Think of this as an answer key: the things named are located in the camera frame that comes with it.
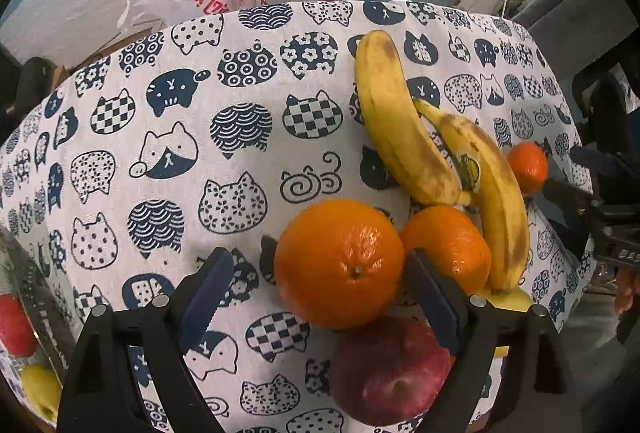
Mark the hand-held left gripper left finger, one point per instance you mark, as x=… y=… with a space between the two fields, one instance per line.
x=206 y=303

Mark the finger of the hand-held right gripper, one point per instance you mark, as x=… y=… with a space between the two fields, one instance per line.
x=567 y=195
x=592 y=160

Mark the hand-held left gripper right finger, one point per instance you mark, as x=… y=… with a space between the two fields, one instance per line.
x=436 y=308

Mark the small orange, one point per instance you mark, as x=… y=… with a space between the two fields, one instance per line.
x=527 y=165

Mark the medium orange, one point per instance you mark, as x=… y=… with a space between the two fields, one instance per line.
x=450 y=243

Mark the banana with sticker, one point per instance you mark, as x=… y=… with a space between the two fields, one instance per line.
x=500 y=213

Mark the red apple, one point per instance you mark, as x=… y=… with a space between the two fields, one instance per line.
x=390 y=373
x=15 y=325

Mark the large orange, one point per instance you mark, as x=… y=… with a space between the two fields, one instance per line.
x=337 y=263

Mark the metal tray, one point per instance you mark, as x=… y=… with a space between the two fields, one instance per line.
x=45 y=293

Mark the banana with brown tip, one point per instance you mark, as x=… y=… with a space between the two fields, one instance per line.
x=395 y=123

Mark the person's right hand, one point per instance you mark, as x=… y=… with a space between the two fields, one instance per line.
x=629 y=288

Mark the black stand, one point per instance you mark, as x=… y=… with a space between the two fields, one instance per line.
x=607 y=113

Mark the yellow lemon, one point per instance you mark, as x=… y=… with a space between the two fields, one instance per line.
x=510 y=300
x=40 y=390

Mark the dark grey chair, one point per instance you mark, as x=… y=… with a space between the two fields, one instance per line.
x=575 y=13

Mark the cat print tablecloth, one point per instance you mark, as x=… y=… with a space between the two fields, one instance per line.
x=200 y=113

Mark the brown cardboard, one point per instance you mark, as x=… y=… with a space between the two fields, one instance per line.
x=100 y=50

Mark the black chair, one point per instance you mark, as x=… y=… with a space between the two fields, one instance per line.
x=25 y=88

